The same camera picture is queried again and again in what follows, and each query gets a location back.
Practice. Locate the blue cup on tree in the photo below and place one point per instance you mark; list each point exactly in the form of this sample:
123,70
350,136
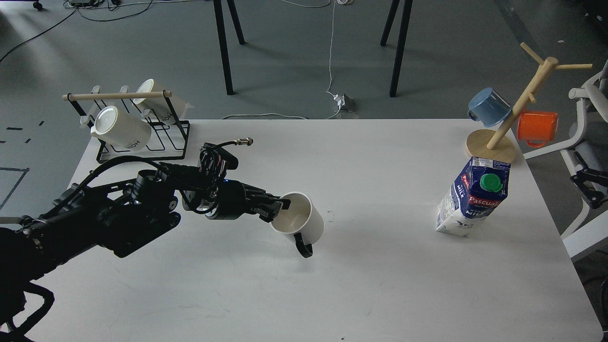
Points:
488,108

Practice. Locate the white power adapter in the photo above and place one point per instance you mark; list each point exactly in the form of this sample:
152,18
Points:
344,103

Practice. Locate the blue milk carton green cap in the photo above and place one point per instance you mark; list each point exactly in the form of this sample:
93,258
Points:
475,193

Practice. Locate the orange cup on tree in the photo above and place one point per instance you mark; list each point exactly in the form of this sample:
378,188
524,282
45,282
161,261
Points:
537,128

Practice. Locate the white office chair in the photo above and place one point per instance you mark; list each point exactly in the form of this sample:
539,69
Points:
585,156

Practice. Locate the wooden mug tree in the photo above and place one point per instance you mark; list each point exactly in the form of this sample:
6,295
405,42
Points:
492,144

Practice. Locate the white mug on rack back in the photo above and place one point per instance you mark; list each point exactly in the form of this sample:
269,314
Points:
159,105

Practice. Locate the white mug on rack front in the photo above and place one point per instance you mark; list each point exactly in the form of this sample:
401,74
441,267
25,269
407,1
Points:
121,129

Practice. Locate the white mug on rack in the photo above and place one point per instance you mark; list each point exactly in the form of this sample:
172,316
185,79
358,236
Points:
121,129
159,105

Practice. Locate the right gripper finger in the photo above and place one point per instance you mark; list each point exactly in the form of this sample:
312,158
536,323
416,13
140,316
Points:
593,187

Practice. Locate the black wire mug rack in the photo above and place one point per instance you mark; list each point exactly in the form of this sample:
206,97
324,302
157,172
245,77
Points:
167,142

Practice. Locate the black table leg right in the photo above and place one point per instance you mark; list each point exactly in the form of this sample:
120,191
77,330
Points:
401,42

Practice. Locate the white mug black handle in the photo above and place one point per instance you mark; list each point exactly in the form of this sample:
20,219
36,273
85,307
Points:
301,223

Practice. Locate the black table leg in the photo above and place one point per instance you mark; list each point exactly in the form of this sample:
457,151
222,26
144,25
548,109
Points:
222,38
401,42

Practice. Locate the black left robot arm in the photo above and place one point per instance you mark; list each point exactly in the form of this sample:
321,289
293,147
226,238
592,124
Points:
122,205

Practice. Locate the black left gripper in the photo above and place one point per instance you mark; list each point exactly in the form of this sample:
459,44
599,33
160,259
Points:
235,199

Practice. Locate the black table leg left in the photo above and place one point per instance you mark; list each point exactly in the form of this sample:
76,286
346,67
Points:
222,38

